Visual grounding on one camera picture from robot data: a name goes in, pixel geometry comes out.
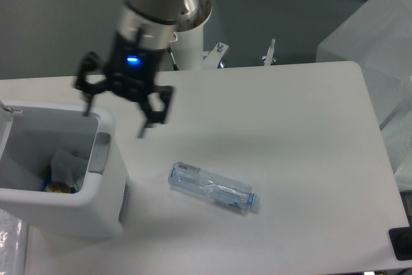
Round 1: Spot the translucent white plastic box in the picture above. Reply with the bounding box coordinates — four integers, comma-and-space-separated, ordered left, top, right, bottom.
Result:
315, 0, 411, 126

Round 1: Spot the black device at edge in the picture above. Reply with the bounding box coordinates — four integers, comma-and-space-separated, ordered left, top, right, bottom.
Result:
389, 227, 411, 261

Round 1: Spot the white base frame bracket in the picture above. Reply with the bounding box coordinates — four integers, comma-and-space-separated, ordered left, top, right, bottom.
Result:
201, 38, 277, 69

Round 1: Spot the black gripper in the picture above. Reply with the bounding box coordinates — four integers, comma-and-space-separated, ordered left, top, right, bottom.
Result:
73, 30, 174, 138

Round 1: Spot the clear plastic wrapper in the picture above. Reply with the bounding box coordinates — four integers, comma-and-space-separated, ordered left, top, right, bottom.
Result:
50, 149, 88, 192

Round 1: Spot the blue yellow snack packet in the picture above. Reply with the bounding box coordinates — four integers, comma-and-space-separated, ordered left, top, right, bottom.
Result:
41, 166, 75, 194

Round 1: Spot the clear plastic water bottle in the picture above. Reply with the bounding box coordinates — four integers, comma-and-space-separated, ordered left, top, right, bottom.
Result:
168, 162, 261, 213

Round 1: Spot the white trash can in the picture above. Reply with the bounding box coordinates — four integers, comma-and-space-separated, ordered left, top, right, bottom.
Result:
1, 99, 129, 238

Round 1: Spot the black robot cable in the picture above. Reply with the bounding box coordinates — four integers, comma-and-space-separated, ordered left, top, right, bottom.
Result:
167, 48, 180, 71

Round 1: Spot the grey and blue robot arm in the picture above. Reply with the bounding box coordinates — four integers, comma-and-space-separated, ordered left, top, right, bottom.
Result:
73, 0, 201, 138

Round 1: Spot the clear plastic sheet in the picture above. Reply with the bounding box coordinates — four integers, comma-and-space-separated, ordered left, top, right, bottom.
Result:
1, 210, 28, 274

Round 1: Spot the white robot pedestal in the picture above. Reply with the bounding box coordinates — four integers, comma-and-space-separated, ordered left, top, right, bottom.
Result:
169, 26, 203, 71

